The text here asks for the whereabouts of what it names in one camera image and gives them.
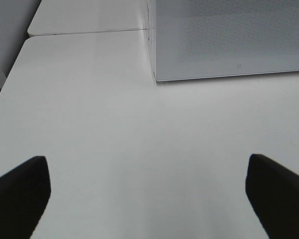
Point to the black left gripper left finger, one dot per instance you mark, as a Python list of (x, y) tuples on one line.
[(24, 195)]

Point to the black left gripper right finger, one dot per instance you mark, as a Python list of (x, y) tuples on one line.
[(273, 192)]

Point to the white microwave door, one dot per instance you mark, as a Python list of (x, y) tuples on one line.
[(196, 39)]

